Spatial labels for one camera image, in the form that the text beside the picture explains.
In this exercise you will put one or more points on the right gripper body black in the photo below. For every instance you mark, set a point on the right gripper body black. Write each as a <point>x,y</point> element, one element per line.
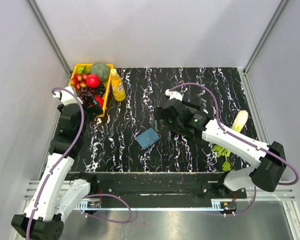
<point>169,124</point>

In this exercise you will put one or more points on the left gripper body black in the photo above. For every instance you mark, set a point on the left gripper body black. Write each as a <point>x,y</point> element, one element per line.
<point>94,111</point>

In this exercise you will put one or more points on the blue card holder wallet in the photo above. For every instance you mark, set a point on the blue card holder wallet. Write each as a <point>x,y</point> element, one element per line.
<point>147,138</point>

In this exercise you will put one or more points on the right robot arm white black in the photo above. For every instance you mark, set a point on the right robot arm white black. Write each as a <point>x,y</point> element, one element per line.
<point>264,170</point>

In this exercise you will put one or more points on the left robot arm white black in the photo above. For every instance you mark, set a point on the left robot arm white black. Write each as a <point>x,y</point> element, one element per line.
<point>45,216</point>

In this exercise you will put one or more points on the red apple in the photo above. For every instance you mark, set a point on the red apple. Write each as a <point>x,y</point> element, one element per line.
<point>100,100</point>

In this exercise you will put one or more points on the dark purple grape bunch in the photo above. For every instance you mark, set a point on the dark purple grape bunch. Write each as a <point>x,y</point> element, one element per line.
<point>95,92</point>

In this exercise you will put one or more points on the yellow plastic tray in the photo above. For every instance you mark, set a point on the yellow plastic tray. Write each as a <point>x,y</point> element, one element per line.
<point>107,84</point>

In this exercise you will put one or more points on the small red fruit cluster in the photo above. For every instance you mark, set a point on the small red fruit cluster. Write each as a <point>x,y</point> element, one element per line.
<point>78,81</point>

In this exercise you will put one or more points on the yellow juice bottle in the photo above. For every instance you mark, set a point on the yellow juice bottle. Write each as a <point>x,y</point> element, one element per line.
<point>118,89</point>

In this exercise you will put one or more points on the green lime fruit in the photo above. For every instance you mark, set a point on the green lime fruit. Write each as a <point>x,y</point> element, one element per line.
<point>81,70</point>

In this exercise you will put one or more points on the green melon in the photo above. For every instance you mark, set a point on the green melon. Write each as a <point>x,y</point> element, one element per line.
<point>101,70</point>

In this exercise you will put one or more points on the white celery stalk with leaves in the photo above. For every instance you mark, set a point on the white celery stalk with leaves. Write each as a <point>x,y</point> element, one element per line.
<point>238,124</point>

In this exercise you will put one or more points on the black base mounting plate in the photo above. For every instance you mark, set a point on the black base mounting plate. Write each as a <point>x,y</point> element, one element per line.
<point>196,184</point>

